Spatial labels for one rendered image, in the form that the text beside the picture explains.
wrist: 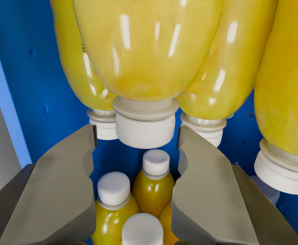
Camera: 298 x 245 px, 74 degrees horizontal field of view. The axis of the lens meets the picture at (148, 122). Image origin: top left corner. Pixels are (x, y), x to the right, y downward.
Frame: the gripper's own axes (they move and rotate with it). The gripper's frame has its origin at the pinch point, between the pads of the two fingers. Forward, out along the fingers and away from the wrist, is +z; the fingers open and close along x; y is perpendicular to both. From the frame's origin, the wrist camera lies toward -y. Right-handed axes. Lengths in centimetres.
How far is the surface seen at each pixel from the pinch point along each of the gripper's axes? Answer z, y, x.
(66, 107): 6.1, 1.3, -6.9
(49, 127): 3.3, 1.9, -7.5
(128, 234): -0.3, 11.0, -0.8
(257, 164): 0.1, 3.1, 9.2
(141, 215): 1.6, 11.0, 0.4
